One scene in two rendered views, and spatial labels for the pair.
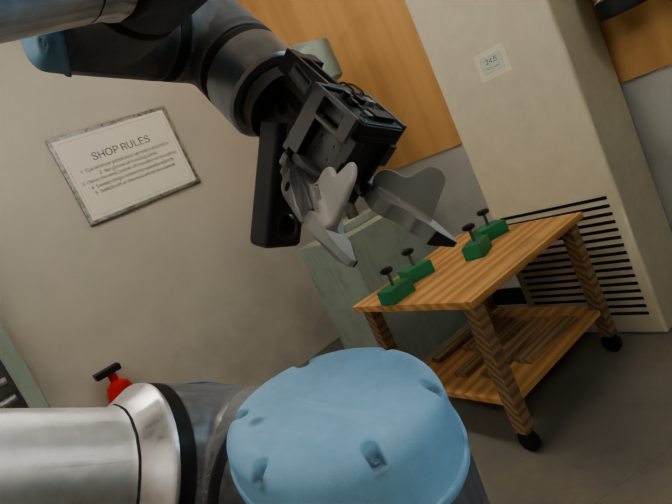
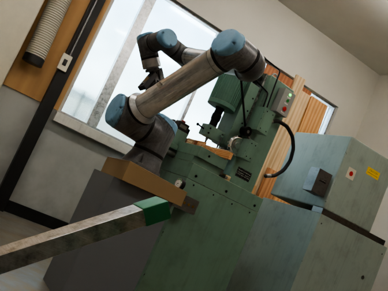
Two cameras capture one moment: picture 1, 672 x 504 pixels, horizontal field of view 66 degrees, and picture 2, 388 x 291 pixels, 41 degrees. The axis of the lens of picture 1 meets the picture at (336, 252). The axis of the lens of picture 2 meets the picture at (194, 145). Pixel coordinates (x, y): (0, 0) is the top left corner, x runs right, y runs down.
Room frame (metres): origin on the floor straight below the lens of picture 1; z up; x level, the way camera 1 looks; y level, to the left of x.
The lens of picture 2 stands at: (-0.21, 2.39, 0.53)
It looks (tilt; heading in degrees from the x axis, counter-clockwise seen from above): 7 degrees up; 279
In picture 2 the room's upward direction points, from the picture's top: 24 degrees clockwise
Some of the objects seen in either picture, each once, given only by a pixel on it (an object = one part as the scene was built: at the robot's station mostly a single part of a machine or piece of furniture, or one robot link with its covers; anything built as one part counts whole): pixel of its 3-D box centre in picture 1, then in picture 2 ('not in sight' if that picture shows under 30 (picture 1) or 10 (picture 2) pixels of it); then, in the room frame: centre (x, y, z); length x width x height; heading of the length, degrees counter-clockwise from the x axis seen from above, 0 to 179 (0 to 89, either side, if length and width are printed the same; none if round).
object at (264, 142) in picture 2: not in sight; (250, 133); (0.00, -0.88, 1.16); 0.22 x 0.22 x 0.72; 42
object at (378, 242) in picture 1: (351, 208); not in sight; (2.61, -0.16, 0.79); 0.62 x 0.48 x 1.58; 33
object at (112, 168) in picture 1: (128, 162); not in sight; (2.86, 0.80, 1.48); 0.64 x 0.02 x 0.46; 125
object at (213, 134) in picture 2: not in sight; (211, 134); (0.20, -0.69, 1.03); 0.14 x 0.07 x 0.09; 42
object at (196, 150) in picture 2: not in sight; (178, 148); (0.34, -0.66, 0.87); 0.61 x 0.30 x 0.06; 132
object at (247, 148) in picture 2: not in sight; (246, 149); (-0.03, -0.69, 1.02); 0.09 x 0.07 x 0.12; 132
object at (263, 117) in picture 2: not in sight; (262, 120); (-0.05, -0.71, 1.22); 0.09 x 0.08 x 0.15; 42
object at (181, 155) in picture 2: not in sight; (187, 160); (0.26, -0.64, 0.82); 0.40 x 0.21 x 0.04; 132
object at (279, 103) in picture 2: not in sight; (283, 102); (-0.12, -0.79, 1.40); 0.10 x 0.06 x 0.16; 42
